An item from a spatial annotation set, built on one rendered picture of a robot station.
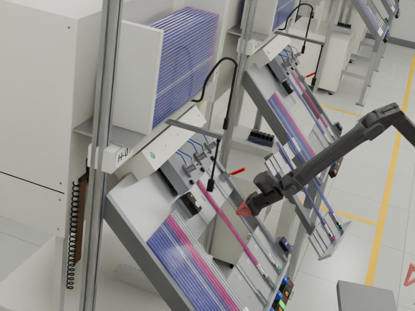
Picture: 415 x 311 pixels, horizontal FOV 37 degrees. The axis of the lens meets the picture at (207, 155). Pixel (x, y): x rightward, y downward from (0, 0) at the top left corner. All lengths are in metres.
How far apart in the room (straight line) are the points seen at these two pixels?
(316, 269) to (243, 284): 1.64
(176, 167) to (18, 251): 1.73
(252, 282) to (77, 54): 1.08
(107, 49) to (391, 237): 3.15
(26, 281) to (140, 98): 0.97
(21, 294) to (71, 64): 0.99
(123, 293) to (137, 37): 1.07
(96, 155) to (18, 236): 2.07
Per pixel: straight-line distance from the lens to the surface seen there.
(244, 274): 2.30
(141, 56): 1.78
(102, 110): 1.72
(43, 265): 2.56
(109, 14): 1.64
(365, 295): 2.76
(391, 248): 4.32
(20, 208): 2.08
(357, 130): 2.25
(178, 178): 2.12
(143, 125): 1.84
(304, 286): 3.71
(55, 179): 1.95
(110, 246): 2.67
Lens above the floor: 2.18
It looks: 26 degrees down
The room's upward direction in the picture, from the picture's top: 10 degrees clockwise
